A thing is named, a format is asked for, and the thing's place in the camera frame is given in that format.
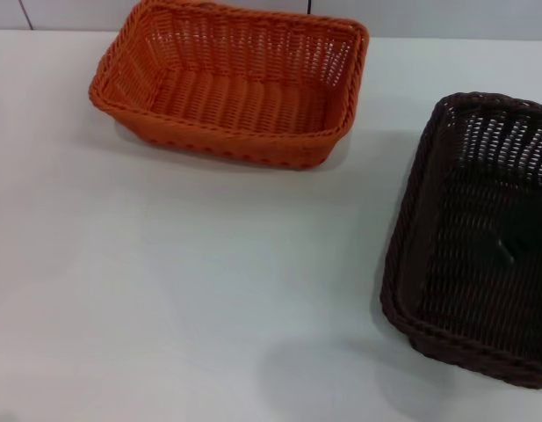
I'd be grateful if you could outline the orange woven plastic basket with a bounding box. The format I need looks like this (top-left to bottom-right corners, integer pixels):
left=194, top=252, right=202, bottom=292
left=88, top=0, right=371, bottom=171

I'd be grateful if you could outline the dark brown woven basket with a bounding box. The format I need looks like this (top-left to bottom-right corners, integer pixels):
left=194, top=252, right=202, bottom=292
left=379, top=91, right=542, bottom=390

